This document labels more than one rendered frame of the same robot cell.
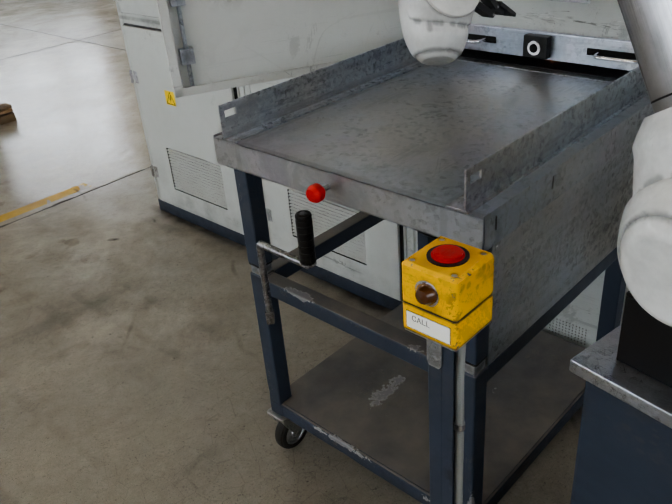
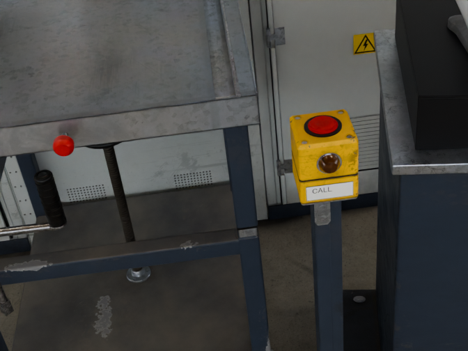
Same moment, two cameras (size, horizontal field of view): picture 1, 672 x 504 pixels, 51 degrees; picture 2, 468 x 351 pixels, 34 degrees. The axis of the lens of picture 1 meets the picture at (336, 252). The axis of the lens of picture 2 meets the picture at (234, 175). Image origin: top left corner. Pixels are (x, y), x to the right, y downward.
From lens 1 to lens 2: 0.62 m
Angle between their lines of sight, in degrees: 39
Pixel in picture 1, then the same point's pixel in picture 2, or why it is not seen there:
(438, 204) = (205, 100)
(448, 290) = (350, 150)
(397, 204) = (159, 118)
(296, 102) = not seen: outside the picture
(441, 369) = (329, 223)
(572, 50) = not seen: outside the picture
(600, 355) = (404, 152)
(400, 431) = (151, 338)
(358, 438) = not seen: outside the picture
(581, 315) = (202, 161)
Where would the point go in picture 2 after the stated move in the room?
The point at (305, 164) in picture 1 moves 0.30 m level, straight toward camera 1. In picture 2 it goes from (26, 123) to (168, 184)
